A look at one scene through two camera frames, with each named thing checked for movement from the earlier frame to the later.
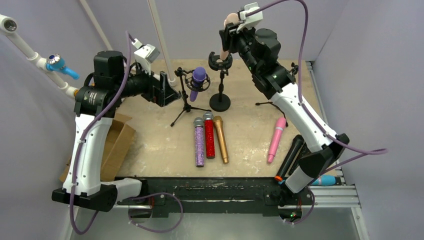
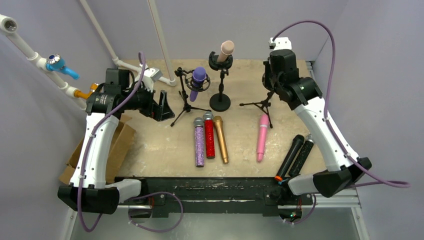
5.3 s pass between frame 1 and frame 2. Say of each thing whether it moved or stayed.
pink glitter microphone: moved
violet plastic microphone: stayed
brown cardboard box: stayed
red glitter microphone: stayed
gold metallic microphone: stayed
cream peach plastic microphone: moved
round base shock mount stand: stayed
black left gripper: moved
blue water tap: stayed
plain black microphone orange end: stayed
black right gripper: moved
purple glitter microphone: stayed
